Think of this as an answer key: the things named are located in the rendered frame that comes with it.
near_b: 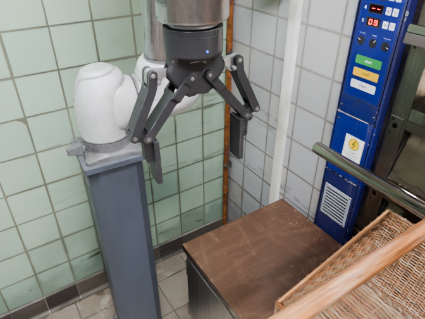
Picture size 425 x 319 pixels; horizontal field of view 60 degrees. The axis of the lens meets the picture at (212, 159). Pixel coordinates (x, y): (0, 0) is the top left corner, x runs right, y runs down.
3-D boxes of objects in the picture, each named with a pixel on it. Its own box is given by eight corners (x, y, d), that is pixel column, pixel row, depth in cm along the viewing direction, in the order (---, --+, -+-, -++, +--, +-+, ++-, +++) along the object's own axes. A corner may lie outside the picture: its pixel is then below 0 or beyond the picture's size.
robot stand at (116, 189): (113, 318, 181) (70, 140, 126) (152, 300, 189) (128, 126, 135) (126, 354, 166) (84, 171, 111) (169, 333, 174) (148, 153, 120)
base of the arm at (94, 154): (62, 144, 124) (59, 130, 121) (126, 129, 133) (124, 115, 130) (74, 171, 111) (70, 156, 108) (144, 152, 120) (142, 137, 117)
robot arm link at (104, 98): (76, 126, 123) (61, 61, 111) (129, 116, 130) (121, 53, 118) (85, 149, 111) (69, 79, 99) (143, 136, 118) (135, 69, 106)
